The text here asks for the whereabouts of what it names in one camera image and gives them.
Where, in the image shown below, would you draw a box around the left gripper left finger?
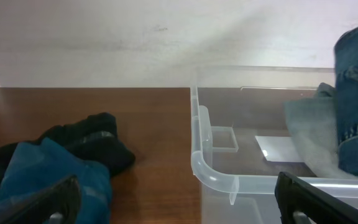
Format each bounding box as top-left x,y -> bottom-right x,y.
0,175 -> 81,224

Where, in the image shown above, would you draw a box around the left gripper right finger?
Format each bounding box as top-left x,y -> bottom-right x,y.
275,172 -> 358,224

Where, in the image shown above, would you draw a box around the light grey jeans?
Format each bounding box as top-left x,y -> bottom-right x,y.
284,83 -> 357,179

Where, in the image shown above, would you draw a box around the teal blue folded garment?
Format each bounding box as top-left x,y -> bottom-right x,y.
0,138 -> 112,224

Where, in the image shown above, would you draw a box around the white label in bin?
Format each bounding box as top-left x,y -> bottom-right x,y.
255,136 -> 303,162

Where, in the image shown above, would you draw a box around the black folded garment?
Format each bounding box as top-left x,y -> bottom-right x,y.
0,113 -> 135,183

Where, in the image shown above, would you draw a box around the clear plastic storage bin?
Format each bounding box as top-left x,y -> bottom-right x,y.
191,66 -> 358,223

